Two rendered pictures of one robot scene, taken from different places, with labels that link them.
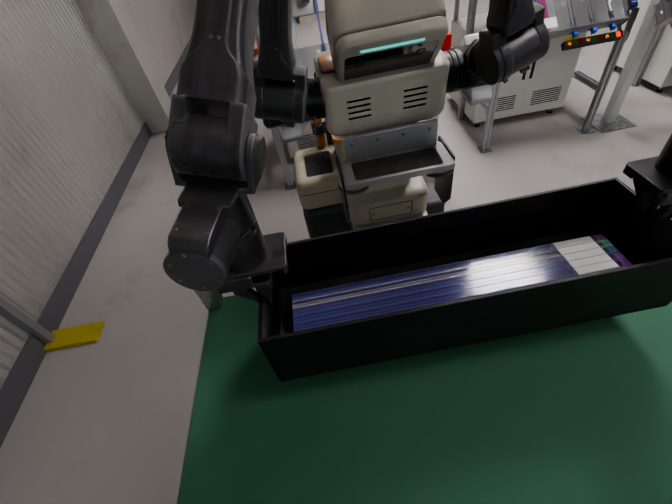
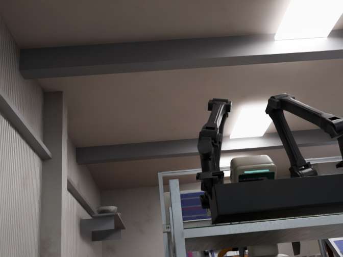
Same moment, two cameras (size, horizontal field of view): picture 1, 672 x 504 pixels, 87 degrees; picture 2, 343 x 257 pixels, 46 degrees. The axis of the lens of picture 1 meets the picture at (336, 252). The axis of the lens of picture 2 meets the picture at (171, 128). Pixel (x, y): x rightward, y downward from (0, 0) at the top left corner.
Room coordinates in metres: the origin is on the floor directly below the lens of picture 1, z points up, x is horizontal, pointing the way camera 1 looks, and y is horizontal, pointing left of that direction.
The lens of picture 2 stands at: (-1.17, 0.36, 0.78)
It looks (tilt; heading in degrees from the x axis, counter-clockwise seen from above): 22 degrees up; 356
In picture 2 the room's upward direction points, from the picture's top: 6 degrees counter-clockwise
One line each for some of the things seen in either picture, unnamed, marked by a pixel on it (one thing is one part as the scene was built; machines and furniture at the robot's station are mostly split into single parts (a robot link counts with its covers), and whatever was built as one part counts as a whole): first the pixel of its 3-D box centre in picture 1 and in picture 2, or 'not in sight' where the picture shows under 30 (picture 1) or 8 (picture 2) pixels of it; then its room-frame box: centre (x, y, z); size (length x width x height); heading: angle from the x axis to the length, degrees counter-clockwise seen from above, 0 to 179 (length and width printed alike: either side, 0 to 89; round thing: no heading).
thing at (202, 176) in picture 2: (251, 282); (209, 187); (0.33, 0.12, 1.14); 0.07 x 0.07 x 0.09; 89
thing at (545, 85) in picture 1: (505, 66); not in sight; (2.77, -1.61, 0.31); 0.70 x 0.65 x 0.62; 88
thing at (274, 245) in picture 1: (241, 245); (209, 169); (0.33, 0.11, 1.21); 0.10 x 0.07 x 0.07; 89
